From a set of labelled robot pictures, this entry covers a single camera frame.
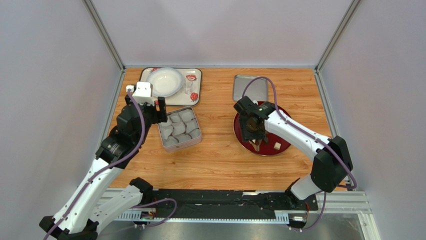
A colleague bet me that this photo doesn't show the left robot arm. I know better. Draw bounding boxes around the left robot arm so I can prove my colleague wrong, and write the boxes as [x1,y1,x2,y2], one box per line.
[39,96,167,240]

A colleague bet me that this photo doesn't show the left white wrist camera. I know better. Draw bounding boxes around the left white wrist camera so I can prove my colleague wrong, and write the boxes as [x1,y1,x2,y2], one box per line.
[125,81,155,106]

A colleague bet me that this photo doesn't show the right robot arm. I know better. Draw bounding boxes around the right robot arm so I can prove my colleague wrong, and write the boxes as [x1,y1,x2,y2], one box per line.
[233,96,353,201]

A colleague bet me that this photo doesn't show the square chocolate tin box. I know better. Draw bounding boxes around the square chocolate tin box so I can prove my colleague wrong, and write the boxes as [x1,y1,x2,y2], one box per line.
[158,106,202,153]

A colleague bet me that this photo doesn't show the silver tin lid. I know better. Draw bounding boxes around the silver tin lid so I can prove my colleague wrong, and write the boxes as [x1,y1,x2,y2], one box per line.
[232,74,269,102]

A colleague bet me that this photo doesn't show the white ceramic bowl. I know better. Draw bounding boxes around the white ceramic bowl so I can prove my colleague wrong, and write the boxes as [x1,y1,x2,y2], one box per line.
[145,67,185,97]

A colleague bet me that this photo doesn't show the strawberry pattern square tray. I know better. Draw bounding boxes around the strawberry pattern square tray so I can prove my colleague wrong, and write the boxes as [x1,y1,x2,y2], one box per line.
[139,67,202,107]

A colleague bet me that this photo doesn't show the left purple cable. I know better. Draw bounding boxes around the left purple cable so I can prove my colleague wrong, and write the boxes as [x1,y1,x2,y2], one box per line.
[43,89,178,240]

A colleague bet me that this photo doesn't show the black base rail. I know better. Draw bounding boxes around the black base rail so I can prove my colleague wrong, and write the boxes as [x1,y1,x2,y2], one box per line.
[138,189,320,228]

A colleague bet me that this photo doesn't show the white cube chocolate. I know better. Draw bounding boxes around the white cube chocolate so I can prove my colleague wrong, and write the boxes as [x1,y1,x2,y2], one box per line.
[273,142,281,150]

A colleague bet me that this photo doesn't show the small clear glass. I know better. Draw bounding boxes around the small clear glass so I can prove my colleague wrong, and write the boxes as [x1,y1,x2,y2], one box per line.
[183,81,194,95]

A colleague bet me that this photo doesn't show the metal tongs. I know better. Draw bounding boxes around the metal tongs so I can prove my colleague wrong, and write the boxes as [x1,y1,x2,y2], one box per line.
[249,137,269,151]

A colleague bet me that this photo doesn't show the red round plate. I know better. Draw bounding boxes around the red round plate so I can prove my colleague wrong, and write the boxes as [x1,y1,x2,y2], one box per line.
[233,101,291,156]

